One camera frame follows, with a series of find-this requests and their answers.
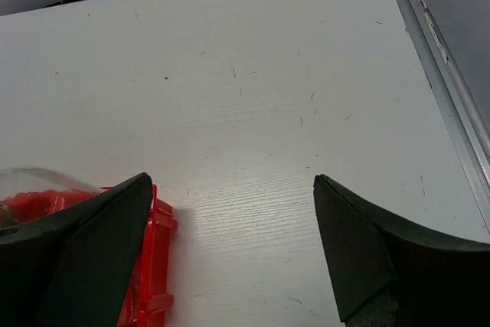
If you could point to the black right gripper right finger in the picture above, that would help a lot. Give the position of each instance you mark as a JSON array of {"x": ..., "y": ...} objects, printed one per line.
[{"x": 388, "y": 271}]

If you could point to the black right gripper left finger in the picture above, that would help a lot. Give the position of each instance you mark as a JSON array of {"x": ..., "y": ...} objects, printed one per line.
[{"x": 67, "y": 255}]

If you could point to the clear glass bottle gold spout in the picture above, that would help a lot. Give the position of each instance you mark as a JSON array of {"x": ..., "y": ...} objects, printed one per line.
[{"x": 38, "y": 185}]

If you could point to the red three-compartment tray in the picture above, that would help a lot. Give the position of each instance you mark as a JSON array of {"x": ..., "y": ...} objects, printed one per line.
[{"x": 147, "y": 299}]

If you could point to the aluminium side rail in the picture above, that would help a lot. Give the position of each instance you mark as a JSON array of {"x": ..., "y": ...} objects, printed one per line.
[{"x": 456, "y": 104}]

